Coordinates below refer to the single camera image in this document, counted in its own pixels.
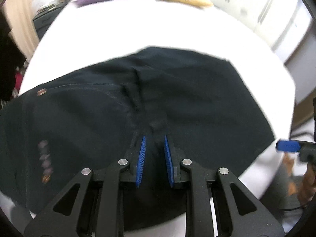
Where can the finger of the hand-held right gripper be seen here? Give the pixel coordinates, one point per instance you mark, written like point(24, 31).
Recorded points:
point(287, 146)

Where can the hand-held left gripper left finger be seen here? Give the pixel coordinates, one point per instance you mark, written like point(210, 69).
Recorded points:
point(141, 160)

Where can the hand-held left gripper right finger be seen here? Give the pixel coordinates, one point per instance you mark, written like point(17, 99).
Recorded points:
point(169, 163)

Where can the black pants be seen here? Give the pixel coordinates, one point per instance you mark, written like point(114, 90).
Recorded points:
point(86, 118)

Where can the bed with white sheet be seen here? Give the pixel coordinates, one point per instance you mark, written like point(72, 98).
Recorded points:
point(172, 24)

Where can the pink slipper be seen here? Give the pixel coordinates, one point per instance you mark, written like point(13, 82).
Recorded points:
point(19, 80)

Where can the dark grey nightstand with drawers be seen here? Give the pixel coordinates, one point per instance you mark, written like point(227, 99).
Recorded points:
point(44, 24)

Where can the cream curtain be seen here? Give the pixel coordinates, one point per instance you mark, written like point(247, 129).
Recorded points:
point(22, 17)

